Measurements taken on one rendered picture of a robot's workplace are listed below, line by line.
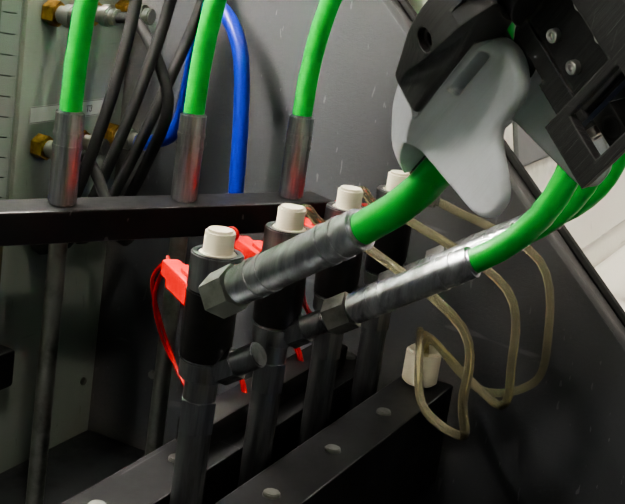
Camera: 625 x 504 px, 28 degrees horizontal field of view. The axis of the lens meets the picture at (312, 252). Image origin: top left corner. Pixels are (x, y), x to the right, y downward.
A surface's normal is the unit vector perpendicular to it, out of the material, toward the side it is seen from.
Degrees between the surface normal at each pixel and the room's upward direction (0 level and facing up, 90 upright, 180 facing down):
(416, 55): 115
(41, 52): 90
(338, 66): 90
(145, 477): 0
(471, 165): 101
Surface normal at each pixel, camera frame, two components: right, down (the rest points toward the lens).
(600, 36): -0.83, 0.25
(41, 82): 0.88, 0.25
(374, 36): -0.45, 0.18
